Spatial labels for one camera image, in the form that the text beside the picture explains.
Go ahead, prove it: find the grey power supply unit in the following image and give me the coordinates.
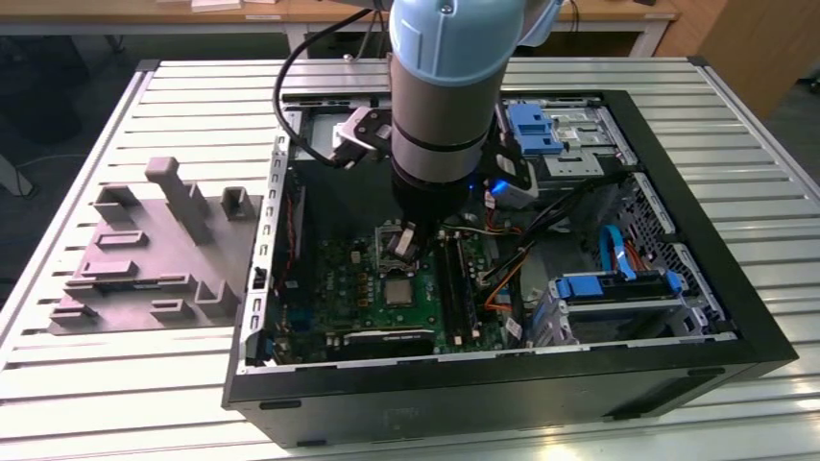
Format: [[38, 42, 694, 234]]
[[288, 109, 411, 239]]

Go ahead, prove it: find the black RAM slot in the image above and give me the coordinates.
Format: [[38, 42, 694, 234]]
[[434, 230, 470, 346], [451, 230, 486, 340]]

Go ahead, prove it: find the blue plastic drive latch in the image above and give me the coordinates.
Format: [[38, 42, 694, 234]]
[[504, 102, 564, 157]]

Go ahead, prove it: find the green motherboard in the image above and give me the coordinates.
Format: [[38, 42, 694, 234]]
[[268, 210, 514, 365]]

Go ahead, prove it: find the grey metal drive cage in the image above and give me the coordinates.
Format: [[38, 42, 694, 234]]
[[496, 102, 643, 208]]

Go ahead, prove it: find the hard disk in blue carrier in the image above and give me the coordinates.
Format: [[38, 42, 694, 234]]
[[551, 269, 686, 303]]

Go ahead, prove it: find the black graphics card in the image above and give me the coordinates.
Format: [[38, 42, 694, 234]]
[[339, 327, 438, 360]]

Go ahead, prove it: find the grey metal disk bay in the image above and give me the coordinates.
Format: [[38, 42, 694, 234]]
[[523, 286, 738, 348]]

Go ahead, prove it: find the black open PC case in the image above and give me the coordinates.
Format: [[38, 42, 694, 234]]
[[220, 88, 802, 450]]

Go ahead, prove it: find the grey plastic parts rack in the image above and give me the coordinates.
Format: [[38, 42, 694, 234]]
[[48, 156, 268, 337]]

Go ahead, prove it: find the dark RAM stick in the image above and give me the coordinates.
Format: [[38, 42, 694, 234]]
[[94, 280, 167, 292]]

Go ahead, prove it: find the wooden cabinet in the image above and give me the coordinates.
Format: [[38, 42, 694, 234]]
[[656, 0, 820, 117]]

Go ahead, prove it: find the grey white wire bundle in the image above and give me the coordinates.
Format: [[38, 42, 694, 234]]
[[440, 216, 522, 237]]

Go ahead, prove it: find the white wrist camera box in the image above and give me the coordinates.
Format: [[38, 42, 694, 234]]
[[490, 138, 542, 208], [331, 106, 392, 170]]

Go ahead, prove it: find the black cable bundle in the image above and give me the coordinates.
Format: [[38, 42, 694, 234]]
[[476, 170, 634, 289]]

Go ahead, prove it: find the orange wire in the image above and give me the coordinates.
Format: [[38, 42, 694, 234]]
[[482, 268, 524, 317]]

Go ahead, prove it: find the thin red wire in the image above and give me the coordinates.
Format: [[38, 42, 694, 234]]
[[272, 189, 304, 294]]

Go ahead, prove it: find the blue flat wire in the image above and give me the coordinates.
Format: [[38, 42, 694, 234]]
[[598, 224, 640, 283]]

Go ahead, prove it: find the black camera cable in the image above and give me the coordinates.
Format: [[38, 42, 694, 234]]
[[272, 9, 386, 168]]

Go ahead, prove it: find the red power wire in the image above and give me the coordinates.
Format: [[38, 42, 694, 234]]
[[624, 238, 662, 278]]

